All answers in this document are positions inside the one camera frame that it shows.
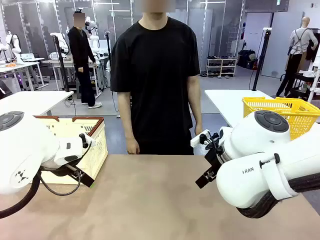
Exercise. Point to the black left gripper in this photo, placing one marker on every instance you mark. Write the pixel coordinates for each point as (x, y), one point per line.
(60, 171)

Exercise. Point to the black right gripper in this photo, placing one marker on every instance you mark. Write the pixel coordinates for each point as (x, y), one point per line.
(216, 156)

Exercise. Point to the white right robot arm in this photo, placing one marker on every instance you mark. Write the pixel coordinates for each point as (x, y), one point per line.
(250, 150)

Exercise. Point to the person's right forearm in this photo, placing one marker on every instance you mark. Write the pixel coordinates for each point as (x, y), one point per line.
(126, 120)

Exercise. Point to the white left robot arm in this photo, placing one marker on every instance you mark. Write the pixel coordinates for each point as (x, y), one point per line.
(25, 155)

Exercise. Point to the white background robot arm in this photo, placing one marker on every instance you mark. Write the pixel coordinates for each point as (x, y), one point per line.
(93, 37)
(61, 41)
(15, 45)

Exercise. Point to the person's left forearm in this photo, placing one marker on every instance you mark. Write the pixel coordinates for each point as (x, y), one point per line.
(196, 112)

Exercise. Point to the cream shopping basket brown rim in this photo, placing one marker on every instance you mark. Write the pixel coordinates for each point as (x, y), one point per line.
(98, 152)

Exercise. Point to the yellow plastic basket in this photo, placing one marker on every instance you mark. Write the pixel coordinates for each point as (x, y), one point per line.
(300, 112)

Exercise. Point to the person's left hand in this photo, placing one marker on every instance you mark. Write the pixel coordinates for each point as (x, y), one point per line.
(198, 130)

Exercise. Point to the person's right hand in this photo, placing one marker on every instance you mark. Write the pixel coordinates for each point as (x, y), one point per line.
(132, 146)

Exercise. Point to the white shoe rack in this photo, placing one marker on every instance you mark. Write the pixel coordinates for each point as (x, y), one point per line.
(221, 67)

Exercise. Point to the person in black t-shirt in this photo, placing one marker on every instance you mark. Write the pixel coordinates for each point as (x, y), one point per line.
(155, 75)

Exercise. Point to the white lab desk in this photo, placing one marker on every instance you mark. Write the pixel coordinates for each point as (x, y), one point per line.
(22, 66)
(57, 61)

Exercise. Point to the black bags pile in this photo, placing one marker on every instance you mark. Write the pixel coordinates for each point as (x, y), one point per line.
(246, 58)

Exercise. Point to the bystander in black clothes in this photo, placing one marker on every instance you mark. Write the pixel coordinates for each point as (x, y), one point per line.
(80, 50)

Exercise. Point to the black stand with white top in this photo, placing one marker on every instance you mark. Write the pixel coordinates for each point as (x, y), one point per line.
(260, 62)

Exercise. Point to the mannequin with grey apron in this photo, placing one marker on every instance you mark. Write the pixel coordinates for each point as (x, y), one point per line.
(297, 42)

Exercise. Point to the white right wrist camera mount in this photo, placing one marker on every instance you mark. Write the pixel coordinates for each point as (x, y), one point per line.
(198, 138)

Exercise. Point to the black camera stand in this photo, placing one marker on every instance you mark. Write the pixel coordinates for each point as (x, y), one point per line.
(62, 70)

